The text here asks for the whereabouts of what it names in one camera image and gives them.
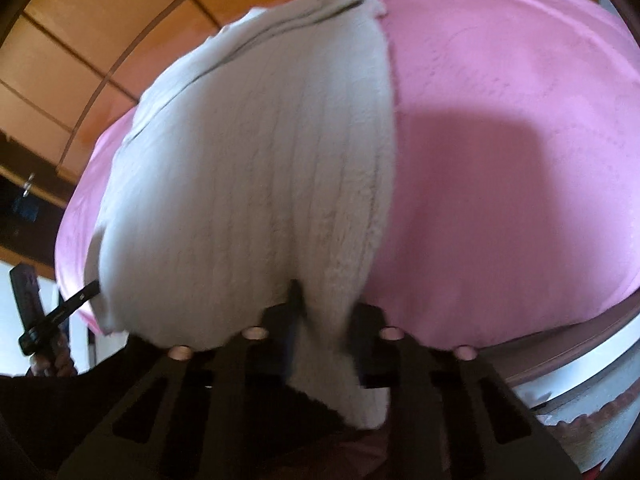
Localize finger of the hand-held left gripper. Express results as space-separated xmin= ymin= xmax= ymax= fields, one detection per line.
xmin=18 ymin=280 xmax=102 ymax=355
xmin=10 ymin=264 xmax=41 ymax=324

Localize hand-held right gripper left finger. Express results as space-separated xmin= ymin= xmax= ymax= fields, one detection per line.
xmin=57 ymin=282 xmax=307 ymax=480

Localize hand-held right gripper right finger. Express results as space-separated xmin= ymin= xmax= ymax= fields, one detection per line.
xmin=344 ymin=304 xmax=582 ymax=480

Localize white cloth with scalloped trim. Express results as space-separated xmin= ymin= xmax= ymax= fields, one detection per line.
xmin=530 ymin=355 xmax=640 ymax=428

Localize person's left hand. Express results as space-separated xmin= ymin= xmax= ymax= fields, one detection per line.
xmin=27 ymin=332 xmax=77 ymax=377

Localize dark wooden cabinet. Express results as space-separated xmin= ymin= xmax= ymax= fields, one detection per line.
xmin=0 ymin=132 xmax=76 ymax=278

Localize brown bed frame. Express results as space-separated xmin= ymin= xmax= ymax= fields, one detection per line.
xmin=495 ymin=305 xmax=640 ymax=391

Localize wooden headboard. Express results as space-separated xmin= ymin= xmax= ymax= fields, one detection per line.
xmin=0 ymin=0 xmax=386 ymax=201

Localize white knit sweater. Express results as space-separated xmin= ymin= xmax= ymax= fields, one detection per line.
xmin=85 ymin=0 xmax=399 ymax=431

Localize pink bed sheet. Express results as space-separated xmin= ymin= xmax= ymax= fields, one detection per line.
xmin=55 ymin=0 xmax=640 ymax=348

